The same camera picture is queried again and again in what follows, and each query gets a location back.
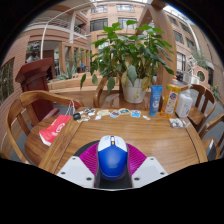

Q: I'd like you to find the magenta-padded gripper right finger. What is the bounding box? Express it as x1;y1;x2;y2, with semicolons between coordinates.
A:
125;142;170;188

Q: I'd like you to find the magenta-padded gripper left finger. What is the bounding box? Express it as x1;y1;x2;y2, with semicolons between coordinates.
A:
56;142;102;188

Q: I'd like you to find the blue and white computer mouse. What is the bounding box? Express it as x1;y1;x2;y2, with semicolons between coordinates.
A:
96;134;129;181

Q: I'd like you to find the red paper bag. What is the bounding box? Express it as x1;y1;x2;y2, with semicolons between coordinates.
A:
38;99;76;147

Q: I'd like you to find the small white wipes packet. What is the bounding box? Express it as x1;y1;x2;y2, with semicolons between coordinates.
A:
168;117;187;129

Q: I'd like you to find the blue square sticker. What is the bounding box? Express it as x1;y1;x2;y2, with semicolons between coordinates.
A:
130;109;142;119

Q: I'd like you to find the pale yellow sticker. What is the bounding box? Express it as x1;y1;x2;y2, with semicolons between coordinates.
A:
97;109;111;117

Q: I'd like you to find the blue squeeze tube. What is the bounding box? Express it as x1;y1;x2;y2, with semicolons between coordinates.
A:
148;84;163;117

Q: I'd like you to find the yellow detergent bottle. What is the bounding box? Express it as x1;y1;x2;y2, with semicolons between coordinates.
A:
160;76;183;119

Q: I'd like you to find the white pump bottle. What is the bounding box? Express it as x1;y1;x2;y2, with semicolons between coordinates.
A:
175;84;194;119

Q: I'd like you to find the empty wooden armchair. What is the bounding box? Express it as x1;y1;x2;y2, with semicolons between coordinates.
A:
186;83;217;133

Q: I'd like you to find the wooden chair beside plant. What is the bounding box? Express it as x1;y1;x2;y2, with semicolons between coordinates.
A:
92;75;121;108

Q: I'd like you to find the wooden armchair holding black notebook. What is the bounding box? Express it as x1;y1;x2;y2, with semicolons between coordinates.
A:
199;113;224;161

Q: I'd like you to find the wooden armchair holding red bag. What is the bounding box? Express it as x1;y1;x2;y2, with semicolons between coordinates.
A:
4;89;84;167

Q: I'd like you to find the spiky green agave plant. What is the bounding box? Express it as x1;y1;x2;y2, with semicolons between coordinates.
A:
58;59;81;81

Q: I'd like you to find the white air conditioner unit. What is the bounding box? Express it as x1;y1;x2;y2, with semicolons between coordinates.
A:
182;72;201;85

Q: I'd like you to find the dark red wooden podium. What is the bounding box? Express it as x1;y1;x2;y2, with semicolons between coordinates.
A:
15;57;57;123

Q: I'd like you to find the small potted flowering plant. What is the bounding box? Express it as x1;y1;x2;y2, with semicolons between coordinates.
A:
211;84;222;101

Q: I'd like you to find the large green plant, white pot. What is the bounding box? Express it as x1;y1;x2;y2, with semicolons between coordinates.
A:
79;19;175;104

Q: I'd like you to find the dark bust statue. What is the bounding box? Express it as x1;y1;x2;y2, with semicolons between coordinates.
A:
25;40;42;64

